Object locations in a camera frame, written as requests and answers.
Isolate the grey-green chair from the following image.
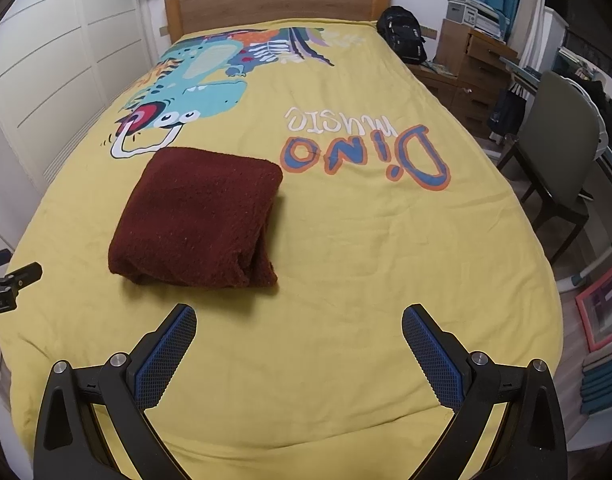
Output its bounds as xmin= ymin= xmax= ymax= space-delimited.
xmin=496 ymin=71 xmax=604 ymax=266

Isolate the white wardrobe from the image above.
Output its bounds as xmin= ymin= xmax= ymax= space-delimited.
xmin=0 ymin=0 xmax=152 ymax=271

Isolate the dark hanging bag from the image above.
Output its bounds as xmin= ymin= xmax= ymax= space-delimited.
xmin=487 ymin=85 xmax=527 ymax=136

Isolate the black backpack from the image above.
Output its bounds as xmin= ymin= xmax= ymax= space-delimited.
xmin=376 ymin=6 xmax=428 ymax=65

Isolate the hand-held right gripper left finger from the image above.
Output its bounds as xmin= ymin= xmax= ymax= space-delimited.
xmin=33 ymin=304 xmax=196 ymax=480

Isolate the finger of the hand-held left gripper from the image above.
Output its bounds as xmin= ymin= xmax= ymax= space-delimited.
xmin=6 ymin=262 xmax=43 ymax=293

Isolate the wooden headboard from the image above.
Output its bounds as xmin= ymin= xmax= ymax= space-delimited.
xmin=164 ymin=0 xmax=391 ymax=45

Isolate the wooden drawer cabinet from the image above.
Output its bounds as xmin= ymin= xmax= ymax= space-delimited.
xmin=433 ymin=19 xmax=519 ymax=126

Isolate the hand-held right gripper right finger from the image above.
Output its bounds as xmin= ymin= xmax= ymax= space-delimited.
xmin=402 ymin=305 xmax=569 ymax=480

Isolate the pink picture frame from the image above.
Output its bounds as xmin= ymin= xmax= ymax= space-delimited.
xmin=575 ymin=260 xmax=612 ymax=353

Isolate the dark red fuzzy sweater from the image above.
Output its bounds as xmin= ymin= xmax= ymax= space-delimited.
xmin=108 ymin=146 xmax=284 ymax=289

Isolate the stack of teal folded cloths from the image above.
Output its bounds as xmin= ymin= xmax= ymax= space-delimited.
xmin=581 ymin=347 xmax=612 ymax=416

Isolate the white printer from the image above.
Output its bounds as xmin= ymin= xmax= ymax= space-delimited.
xmin=443 ymin=0 xmax=507 ymax=38

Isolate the yellow printed blanket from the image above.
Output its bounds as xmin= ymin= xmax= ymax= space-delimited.
xmin=0 ymin=17 xmax=564 ymax=480

